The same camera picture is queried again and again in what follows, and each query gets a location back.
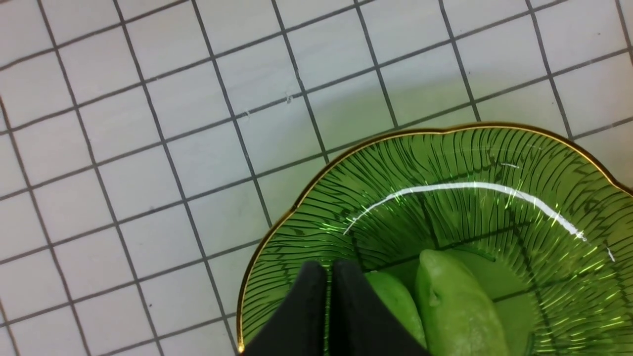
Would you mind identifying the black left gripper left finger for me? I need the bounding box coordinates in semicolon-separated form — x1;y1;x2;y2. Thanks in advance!
242;261;327;356

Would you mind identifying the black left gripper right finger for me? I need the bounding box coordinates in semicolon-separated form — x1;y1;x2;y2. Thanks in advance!
328;261;430;356

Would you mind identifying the pointed green vegetable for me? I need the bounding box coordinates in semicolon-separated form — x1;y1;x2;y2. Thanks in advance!
365;271;427;347

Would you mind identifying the rounded green vegetable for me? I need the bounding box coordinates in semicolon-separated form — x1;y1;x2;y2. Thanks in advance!
414;249;509;356

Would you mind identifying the green glass plate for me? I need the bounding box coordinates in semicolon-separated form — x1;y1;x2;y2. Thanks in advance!
236;123;632;356

